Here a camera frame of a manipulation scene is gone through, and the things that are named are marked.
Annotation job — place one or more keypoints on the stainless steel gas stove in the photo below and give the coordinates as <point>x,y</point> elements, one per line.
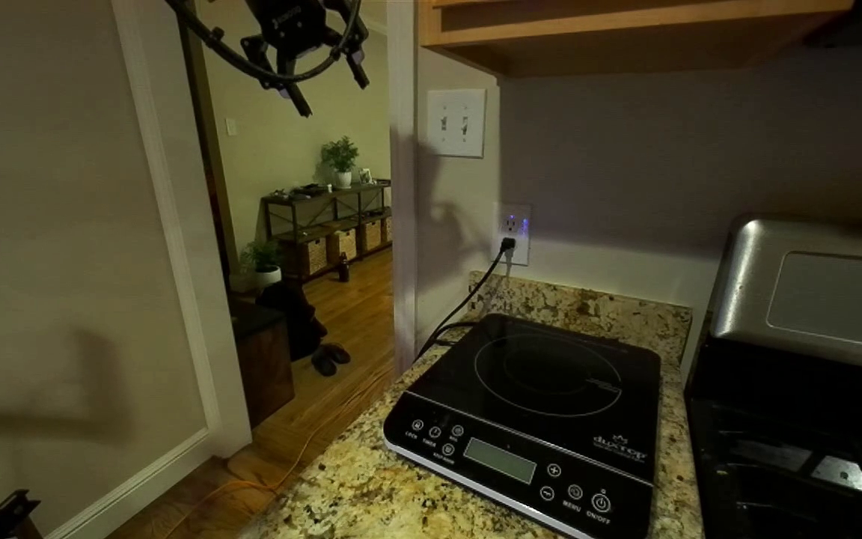
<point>801,398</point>

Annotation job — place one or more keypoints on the woven storage basket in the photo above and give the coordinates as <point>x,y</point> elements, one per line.
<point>307,257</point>
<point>345,247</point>
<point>371,235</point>

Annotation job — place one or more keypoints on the small green floor plant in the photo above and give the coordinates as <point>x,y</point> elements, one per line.
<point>264,262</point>

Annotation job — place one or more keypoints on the dark slipper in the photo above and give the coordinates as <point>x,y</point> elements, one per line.
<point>340,353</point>
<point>324,365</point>

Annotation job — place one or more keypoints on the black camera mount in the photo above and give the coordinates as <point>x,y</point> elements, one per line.
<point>8,516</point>

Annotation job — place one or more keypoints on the white wall outlet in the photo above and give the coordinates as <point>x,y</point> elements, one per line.
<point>520,226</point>

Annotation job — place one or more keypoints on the black bag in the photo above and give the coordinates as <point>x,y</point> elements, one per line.
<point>297,319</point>

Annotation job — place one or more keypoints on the wooden wall cabinet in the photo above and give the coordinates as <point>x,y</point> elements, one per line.
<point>629,33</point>

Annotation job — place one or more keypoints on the small white wall switch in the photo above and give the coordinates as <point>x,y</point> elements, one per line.
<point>232,127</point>

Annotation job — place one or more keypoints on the black induction cooktop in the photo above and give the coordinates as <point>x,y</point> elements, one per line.
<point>539,398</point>

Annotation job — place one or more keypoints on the brown wooden door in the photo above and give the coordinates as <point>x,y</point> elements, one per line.
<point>213,188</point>

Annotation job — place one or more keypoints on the dark console shelf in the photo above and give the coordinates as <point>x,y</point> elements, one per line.
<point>301,211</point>

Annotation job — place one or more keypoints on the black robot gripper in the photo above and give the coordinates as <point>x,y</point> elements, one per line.
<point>292,30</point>

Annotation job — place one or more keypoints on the dark wooden box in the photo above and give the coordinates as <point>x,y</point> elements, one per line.
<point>264,369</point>

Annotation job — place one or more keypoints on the potted green plant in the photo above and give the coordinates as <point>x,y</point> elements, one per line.
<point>340,160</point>

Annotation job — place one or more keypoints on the white switch toggle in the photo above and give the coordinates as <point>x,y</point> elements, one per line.
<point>445,121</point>
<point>466,124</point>

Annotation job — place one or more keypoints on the white double switch plate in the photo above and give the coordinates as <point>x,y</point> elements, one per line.
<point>436,143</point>

